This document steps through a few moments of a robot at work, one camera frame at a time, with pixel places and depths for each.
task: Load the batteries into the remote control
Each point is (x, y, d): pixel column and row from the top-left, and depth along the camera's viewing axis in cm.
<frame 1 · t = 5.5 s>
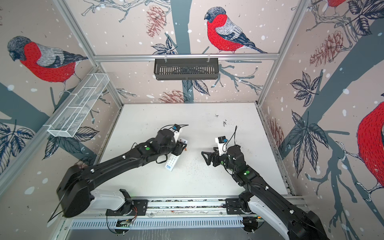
left hand: (182, 144, 79), fingers open
right hand: (206, 152, 79), fingers open
white remote control: (173, 158, 79), point 13 cm above the table

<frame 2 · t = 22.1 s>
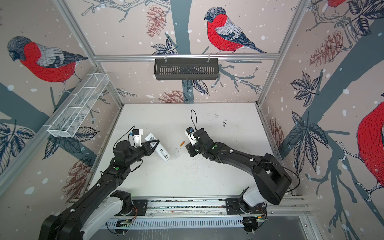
left hand: (157, 141, 77), fingers closed
right hand: (186, 147, 85), fingers closed
white remote control: (159, 150, 80), point 16 cm above the table

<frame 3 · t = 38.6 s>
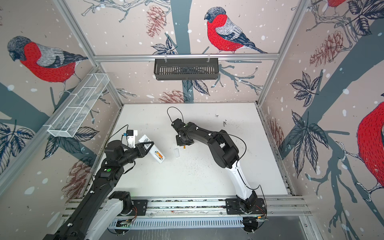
left hand: (151, 143, 76), fingers closed
right hand: (181, 144, 98), fingers closed
orange AA battery: (159, 155, 81), point 13 cm above the table
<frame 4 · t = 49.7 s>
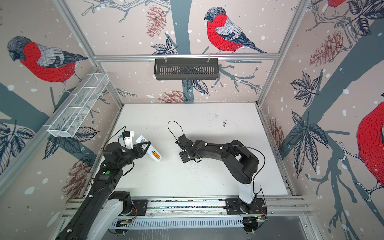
left hand: (147, 143, 76), fingers closed
right hand: (185, 156, 92), fingers open
